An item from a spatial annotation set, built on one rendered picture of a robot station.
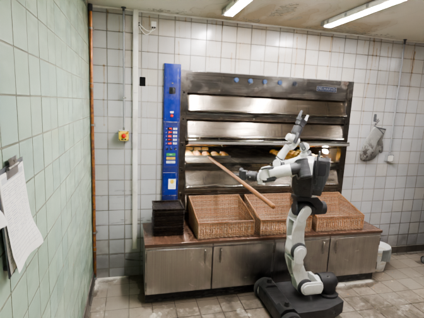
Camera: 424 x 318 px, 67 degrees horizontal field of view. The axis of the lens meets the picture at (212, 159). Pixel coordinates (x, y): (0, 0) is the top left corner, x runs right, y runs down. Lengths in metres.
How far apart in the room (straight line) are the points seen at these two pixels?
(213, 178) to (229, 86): 0.96
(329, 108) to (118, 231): 2.60
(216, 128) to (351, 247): 1.84
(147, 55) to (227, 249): 1.95
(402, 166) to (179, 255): 2.93
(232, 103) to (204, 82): 0.35
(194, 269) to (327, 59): 2.55
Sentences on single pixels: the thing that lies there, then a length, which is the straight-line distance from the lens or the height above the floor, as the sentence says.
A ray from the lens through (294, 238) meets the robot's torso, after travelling 2.82.
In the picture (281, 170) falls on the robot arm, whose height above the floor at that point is 1.32.
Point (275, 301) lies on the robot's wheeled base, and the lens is 2.98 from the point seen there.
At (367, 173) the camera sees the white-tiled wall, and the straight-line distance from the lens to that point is 4.26.
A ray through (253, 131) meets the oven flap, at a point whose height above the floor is 1.52.
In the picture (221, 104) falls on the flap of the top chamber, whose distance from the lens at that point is 3.31.
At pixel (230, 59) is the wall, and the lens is 3.36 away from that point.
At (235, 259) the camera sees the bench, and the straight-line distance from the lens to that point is 3.14.
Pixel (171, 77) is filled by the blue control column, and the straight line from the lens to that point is 3.19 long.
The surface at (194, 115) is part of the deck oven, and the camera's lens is 3.25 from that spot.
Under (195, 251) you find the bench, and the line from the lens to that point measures 3.00.
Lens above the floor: 1.79
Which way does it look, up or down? 10 degrees down
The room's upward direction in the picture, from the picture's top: 3 degrees clockwise
